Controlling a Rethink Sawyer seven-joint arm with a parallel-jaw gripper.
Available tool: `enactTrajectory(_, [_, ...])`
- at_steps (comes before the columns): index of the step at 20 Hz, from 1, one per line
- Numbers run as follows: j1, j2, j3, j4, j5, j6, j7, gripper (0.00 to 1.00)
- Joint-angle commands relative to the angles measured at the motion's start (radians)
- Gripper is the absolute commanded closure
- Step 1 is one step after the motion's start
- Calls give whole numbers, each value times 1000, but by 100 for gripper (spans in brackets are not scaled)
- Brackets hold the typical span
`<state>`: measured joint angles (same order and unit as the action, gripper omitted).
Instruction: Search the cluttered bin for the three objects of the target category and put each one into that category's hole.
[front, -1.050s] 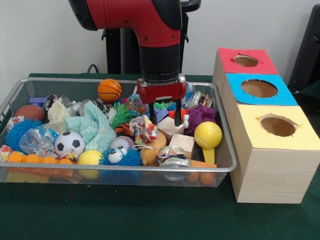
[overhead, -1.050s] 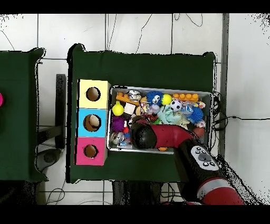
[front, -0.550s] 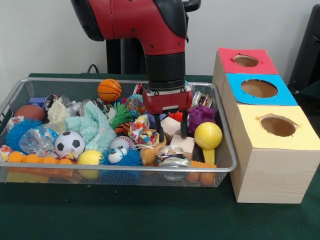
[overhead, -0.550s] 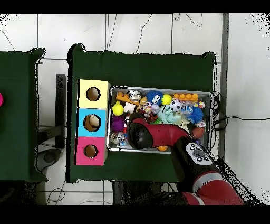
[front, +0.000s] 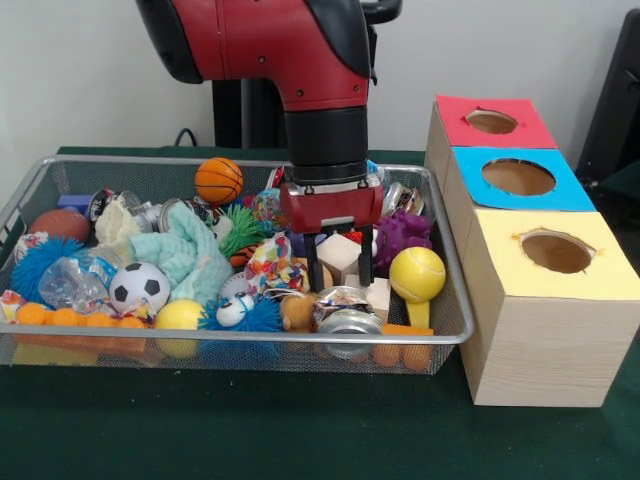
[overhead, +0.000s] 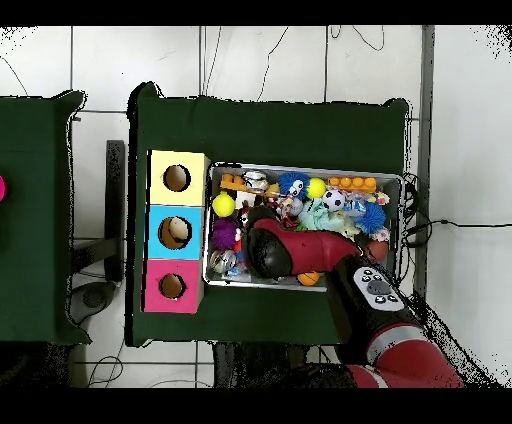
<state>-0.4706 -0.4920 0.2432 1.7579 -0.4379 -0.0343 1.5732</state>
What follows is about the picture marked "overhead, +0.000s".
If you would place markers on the blue spiky monster toy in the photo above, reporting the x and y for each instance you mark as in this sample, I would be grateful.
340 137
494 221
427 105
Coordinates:
291 184

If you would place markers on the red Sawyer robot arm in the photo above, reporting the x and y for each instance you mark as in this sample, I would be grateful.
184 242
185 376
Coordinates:
316 248

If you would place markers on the clear mesh bin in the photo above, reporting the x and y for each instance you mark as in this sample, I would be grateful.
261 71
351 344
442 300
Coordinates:
256 282

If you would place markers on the wooden box with three holes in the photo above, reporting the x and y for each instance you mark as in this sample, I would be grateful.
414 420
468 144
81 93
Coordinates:
176 236

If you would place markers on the purple spiky monster toy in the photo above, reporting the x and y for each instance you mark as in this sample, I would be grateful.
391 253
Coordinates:
223 234

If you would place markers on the white baseball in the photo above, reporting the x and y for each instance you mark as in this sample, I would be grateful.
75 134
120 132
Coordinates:
296 206

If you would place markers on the mint green cloth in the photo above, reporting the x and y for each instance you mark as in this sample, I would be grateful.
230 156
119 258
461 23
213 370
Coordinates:
316 216

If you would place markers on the plain yellow ball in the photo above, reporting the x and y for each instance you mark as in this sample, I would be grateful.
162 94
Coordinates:
316 188

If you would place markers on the black and white soccer ball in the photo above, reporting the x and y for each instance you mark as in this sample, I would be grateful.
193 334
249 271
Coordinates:
333 200

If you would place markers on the dark green tablecloth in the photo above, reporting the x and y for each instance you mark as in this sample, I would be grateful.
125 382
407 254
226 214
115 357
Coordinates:
272 132

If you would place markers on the orange basketball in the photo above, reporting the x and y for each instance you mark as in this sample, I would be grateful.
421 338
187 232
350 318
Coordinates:
308 278

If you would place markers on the orange four-stud building block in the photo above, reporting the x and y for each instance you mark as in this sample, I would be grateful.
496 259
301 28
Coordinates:
352 184

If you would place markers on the blue spiky ball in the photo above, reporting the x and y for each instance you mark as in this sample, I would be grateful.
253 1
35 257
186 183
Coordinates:
372 218

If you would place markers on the brown football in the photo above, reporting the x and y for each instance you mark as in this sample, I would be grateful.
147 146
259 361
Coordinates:
376 250

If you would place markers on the black stand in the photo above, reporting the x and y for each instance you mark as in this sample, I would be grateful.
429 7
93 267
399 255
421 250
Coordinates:
115 200

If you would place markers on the grey stand foot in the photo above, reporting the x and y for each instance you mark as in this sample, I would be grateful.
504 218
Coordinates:
94 298

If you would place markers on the side table with green cloth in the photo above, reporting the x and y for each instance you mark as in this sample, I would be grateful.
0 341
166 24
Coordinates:
32 220

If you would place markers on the pink round object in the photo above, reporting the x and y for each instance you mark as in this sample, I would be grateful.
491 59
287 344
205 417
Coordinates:
2 188

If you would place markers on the grey floor rail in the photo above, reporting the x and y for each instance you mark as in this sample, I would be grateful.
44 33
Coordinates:
426 120

